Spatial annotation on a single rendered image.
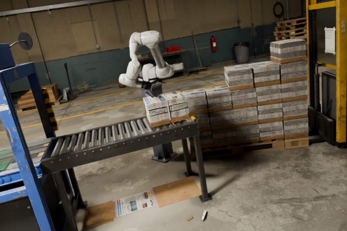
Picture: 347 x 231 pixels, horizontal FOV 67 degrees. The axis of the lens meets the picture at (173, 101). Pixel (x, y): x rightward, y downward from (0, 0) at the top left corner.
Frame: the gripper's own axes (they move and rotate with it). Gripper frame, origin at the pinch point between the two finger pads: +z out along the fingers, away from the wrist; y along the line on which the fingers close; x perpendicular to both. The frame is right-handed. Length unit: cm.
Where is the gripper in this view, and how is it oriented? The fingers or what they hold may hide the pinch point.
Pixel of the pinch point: (162, 89)
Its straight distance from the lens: 251.6
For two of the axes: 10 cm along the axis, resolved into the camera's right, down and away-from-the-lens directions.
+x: 2.5, 2.1, -9.4
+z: 9.2, 2.4, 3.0
